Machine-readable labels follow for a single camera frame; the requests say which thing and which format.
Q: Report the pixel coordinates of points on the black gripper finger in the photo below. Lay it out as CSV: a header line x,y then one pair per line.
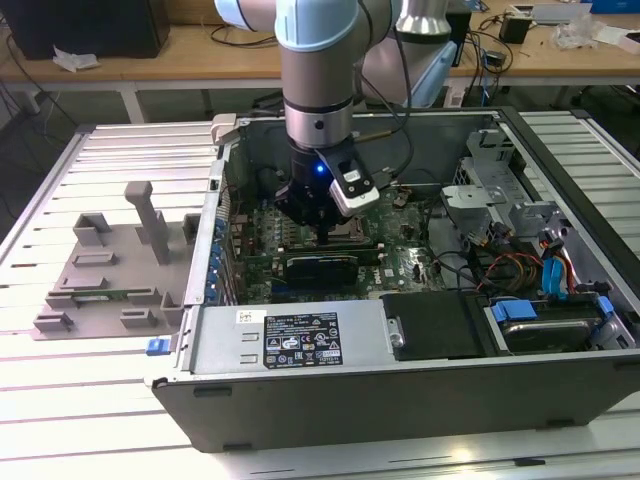
x,y
290,205
340,219

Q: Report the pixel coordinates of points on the silver CPU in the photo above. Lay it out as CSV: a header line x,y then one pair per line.
x,y
346,231

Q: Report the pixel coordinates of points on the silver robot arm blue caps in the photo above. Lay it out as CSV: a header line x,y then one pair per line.
x,y
317,90

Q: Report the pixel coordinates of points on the CPU socket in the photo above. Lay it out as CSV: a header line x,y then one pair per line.
x,y
350,241

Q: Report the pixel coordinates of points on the black RAM slots row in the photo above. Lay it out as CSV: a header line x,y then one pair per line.
x,y
367,254

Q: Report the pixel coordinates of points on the black graphics card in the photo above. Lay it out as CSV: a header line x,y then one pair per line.
x,y
322,270

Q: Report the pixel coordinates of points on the green motherboard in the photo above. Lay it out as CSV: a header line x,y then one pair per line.
x,y
400,260

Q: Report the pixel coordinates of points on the silver power supply with label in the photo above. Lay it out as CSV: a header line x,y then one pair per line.
x,y
225,340

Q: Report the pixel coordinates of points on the wooden desk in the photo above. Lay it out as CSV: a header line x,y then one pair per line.
x,y
175,60

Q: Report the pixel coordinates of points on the grey parts rack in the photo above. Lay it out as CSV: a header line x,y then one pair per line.
x,y
125,280

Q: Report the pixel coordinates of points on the blue case latch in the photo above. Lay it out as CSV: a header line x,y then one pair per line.
x,y
156,347

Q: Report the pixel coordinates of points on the black open PC case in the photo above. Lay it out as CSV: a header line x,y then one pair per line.
x,y
350,415

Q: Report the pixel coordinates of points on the green RAM stick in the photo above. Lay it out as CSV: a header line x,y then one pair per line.
x,y
115,296

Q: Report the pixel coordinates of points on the small black adapter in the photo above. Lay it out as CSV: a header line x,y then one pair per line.
x,y
496,60

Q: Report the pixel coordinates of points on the hard disk in blue carrier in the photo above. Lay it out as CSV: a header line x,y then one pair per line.
x,y
545,332

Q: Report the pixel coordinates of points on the small black cube box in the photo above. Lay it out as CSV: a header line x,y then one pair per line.
x,y
513,29

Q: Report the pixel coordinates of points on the crumpled white paper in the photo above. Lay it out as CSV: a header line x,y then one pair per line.
x,y
75,59

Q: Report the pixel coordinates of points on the large black box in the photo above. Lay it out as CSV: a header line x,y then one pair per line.
x,y
90,25

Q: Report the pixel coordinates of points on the clear plastic bags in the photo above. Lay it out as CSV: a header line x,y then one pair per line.
x,y
575,32

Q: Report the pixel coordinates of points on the flat white box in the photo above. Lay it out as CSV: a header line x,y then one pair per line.
x,y
620,39

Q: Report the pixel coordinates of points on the white wrist camera black mount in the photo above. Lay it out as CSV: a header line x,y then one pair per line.
x,y
352,187

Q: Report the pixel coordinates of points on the silver metal bracket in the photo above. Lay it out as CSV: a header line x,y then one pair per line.
x,y
470,197

